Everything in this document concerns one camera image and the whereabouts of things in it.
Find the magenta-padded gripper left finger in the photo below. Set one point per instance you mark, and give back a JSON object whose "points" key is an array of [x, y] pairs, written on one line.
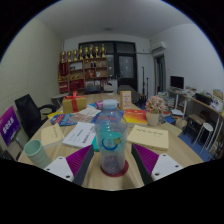
{"points": [[77, 160]]}

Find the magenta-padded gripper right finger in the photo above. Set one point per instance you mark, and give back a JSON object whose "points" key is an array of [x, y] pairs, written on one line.
{"points": [[145, 158]]}

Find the clear plastic water bottle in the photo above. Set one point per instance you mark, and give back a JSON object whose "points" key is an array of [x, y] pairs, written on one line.
{"points": [[111, 143]]}

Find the large tan envelope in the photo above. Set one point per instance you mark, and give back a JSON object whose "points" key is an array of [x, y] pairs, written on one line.
{"points": [[148, 137]]}

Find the flat round red coaster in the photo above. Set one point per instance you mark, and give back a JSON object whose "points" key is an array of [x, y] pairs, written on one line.
{"points": [[125, 168]]}

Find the teal book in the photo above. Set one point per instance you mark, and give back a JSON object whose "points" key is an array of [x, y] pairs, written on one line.
{"points": [[95, 145]]}

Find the white paper document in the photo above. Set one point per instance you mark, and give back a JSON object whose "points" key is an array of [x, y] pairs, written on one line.
{"points": [[80, 134]]}

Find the light green cup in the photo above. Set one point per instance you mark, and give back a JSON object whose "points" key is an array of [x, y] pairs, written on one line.
{"points": [[36, 154]]}

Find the blue colourful booklet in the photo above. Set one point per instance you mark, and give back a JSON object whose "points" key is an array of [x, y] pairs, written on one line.
{"points": [[63, 120]]}

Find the orange red book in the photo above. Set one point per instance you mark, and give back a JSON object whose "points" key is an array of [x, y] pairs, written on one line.
{"points": [[135, 116]]}

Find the blue book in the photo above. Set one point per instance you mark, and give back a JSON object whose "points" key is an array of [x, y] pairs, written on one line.
{"points": [[95, 118]]}

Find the yellow flat folder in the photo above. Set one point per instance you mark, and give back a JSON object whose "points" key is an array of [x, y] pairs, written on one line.
{"points": [[55, 115]]}

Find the pink flowers in white pot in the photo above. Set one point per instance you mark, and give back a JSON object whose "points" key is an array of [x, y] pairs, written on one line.
{"points": [[155, 105]]}

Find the yellow gift box red ribbon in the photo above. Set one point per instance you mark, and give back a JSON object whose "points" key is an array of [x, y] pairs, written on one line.
{"points": [[74, 104]]}

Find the pink patterned box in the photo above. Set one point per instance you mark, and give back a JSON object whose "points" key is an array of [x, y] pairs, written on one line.
{"points": [[99, 105]]}

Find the upright tan box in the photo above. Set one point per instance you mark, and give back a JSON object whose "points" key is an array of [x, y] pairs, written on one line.
{"points": [[125, 100]]}

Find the small round side table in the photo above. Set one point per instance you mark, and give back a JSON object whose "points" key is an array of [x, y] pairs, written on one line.
{"points": [[59, 97]]}

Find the black office chair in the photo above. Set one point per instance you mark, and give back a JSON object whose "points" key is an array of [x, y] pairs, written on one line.
{"points": [[30, 113]]}

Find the grey office chair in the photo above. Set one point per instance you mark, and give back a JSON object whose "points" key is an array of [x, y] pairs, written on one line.
{"points": [[133, 91]]}

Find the white round stool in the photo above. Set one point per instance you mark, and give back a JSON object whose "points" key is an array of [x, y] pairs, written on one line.
{"points": [[207, 127]]}

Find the purple sign on stand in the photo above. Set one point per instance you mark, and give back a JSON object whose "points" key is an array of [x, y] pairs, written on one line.
{"points": [[9, 125]]}

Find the black microphone stand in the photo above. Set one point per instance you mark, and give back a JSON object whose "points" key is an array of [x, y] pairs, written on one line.
{"points": [[144, 81]]}

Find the wooden side desk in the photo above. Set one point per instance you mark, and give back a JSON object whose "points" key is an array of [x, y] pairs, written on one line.
{"points": [[200, 103]]}

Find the black computer monitor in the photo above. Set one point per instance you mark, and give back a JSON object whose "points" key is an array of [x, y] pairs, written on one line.
{"points": [[177, 82]]}

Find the wooden shelf unit with trophies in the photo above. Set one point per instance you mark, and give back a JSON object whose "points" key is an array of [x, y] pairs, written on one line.
{"points": [[83, 71]]}

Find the black framed glass door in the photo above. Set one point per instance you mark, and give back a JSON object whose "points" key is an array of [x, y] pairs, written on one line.
{"points": [[126, 65]]}

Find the white wall air conditioner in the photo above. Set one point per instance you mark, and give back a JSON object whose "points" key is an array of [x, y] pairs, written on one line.
{"points": [[158, 47]]}

